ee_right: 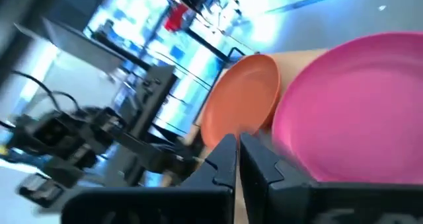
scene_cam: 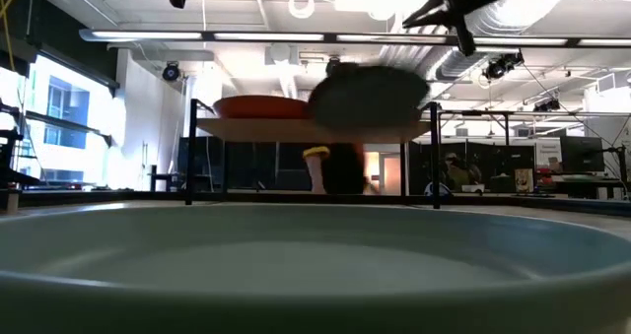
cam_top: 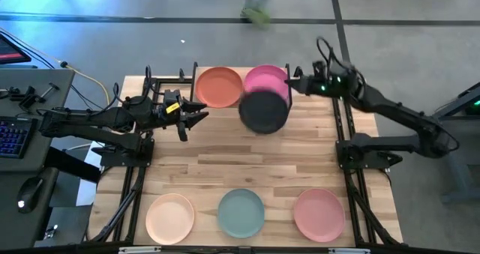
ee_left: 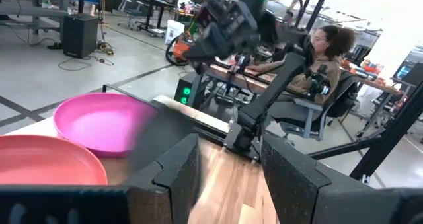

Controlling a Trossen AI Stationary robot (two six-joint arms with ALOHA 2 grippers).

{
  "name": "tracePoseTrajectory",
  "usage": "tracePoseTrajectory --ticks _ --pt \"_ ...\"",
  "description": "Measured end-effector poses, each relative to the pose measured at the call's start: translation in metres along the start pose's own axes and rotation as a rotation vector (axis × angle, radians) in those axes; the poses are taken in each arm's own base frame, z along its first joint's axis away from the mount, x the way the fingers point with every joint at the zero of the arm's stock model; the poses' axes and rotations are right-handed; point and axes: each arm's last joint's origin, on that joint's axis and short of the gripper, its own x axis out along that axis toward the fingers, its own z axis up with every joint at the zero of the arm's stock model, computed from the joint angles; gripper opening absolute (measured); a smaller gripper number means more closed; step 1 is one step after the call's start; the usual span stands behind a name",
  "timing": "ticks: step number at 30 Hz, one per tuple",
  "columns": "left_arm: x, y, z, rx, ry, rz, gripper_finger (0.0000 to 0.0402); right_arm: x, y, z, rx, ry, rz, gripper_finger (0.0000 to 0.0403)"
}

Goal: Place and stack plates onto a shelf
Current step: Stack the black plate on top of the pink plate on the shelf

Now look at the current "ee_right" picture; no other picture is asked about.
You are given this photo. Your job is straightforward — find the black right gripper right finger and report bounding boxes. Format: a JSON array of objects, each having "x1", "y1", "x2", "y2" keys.
[{"x1": 239, "y1": 131, "x2": 423, "y2": 224}]

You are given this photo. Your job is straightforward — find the magenta plate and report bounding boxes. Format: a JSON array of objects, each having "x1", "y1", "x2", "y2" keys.
[{"x1": 271, "y1": 31, "x2": 423, "y2": 185}]

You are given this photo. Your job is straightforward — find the red background object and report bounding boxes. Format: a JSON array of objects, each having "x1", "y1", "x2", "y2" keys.
[{"x1": 164, "y1": 3, "x2": 188, "y2": 32}]

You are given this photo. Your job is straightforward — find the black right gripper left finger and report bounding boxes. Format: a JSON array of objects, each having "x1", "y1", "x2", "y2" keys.
[{"x1": 61, "y1": 133, "x2": 238, "y2": 224}]

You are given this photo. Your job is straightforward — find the orange plate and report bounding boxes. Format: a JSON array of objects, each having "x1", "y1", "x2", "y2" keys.
[{"x1": 200, "y1": 54, "x2": 282, "y2": 149}]

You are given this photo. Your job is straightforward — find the thin black floor cable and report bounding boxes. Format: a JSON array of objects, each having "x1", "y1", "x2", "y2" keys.
[{"x1": 9, "y1": 70, "x2": 82, "y2": 119}]

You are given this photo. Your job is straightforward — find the wooden shelf black metal legs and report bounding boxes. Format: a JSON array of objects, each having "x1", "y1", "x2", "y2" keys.
[{"x1": 190, "y1": 46, "x2": 330, "y2": 145}]

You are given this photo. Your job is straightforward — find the grey side desk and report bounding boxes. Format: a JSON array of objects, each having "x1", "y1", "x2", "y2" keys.
[{"x1": 13, "y1": 17, "x2": 126, "y2": 75}]

